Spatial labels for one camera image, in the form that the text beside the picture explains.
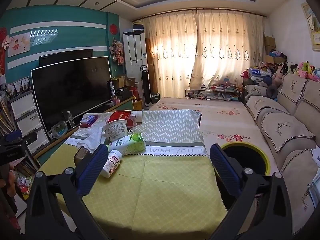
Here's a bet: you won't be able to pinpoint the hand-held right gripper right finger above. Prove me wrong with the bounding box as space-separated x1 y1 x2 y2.
209 144 294 240

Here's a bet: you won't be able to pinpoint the red wall hanging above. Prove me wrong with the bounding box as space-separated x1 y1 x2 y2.
0 27 8 75

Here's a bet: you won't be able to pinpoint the stack of pale booklets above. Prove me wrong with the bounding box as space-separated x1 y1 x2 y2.
309 170 320 205

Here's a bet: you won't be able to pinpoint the yellow and green tablecloth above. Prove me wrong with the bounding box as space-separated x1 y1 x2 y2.
37 109 228 238

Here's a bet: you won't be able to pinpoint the artificial flower wreath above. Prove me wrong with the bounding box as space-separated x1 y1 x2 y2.
110 37 125 65

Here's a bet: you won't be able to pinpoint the grey round pillow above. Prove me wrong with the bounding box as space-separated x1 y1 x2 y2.
265 84 279 100

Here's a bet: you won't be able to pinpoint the floral bed sheet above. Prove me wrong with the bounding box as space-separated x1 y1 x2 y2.
147 96 278 175

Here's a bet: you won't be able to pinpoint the framed wall picture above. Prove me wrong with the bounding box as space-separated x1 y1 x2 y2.
300 2 320 50

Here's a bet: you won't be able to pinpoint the row of books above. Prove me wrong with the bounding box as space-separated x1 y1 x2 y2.
0 92 15 135

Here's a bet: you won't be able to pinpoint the black bin with yellow rim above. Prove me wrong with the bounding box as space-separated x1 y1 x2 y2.
215 142 271 212

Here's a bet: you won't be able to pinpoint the black and white tower fan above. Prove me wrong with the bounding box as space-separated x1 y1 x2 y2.
140 65 151 105

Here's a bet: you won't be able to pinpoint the white pink printed packet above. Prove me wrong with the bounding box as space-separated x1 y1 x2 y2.
126 120 138 133

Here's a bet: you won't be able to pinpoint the framed photos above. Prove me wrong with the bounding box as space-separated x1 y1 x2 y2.
6 77 32 95

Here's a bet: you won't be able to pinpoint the colourful floor clutter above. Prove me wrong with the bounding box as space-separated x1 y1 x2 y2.
10 170 34 200

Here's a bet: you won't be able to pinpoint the red box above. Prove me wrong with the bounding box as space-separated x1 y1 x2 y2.
108 110 132 124

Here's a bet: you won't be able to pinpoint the white plastic drawer unit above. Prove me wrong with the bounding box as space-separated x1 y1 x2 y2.
9 90 50 155

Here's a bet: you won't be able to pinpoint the pink and blue packet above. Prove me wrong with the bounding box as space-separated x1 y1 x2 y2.
80 114 97 127

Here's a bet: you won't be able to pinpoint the blue patterned bag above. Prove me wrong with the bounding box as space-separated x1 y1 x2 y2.
247 67 272 80

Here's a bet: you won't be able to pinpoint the black tall can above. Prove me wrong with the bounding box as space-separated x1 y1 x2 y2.
109 80 117 100

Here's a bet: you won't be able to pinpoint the beige sofa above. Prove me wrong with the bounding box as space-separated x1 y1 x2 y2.
242 72 320 235

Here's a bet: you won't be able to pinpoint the clear water bottle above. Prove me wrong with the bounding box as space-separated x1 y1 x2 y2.
67 111 76 130

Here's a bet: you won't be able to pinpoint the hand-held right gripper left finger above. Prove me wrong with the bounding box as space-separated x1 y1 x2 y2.
25 144 111 240

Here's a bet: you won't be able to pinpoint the loose white papers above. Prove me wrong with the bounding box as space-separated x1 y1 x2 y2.
311 147 320 165

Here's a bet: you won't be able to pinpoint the wooden television cabinet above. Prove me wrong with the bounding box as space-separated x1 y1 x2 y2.
34 97 143 160

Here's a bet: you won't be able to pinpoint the cartoon wall poster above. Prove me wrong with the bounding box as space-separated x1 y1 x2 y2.
7 32 32 57

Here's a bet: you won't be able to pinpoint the brown curtain rod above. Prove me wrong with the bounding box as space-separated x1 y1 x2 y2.
130 8 268 23

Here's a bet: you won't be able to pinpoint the open cardboard boxes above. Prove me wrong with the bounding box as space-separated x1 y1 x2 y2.
111 76 135 90

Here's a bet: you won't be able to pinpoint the large curved television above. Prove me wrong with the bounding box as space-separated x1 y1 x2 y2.
30 56 112 133

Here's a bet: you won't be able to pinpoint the pile of plush toys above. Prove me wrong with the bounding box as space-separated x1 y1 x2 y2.
272 60 320 83

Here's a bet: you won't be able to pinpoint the white pill bottle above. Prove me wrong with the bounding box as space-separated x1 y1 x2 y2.
101 149 123 178

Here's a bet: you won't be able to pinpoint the white instant noodle cup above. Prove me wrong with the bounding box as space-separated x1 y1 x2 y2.
102 119 128 142

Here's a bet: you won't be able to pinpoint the small brown box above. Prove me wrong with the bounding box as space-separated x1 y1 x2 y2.
73 146 90 167

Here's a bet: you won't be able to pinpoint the white cloth towel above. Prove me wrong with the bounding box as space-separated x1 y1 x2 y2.
77 127 110 153

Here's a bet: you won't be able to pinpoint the cream embroidered curtain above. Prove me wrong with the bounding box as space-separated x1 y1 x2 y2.
142 11 200 100
189 9 265 98

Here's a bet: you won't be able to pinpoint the black flat television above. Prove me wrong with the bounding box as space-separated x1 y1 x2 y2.
39 49 94 68

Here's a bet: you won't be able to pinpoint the stack of cardboard boxes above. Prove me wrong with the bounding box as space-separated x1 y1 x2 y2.
264 36 285 65

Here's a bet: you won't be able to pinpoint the box on air conditioner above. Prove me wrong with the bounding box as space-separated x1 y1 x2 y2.
132 21 145 33

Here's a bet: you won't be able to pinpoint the cluttered glass coffee table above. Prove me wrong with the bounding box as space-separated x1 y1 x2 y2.
185 85 244 102

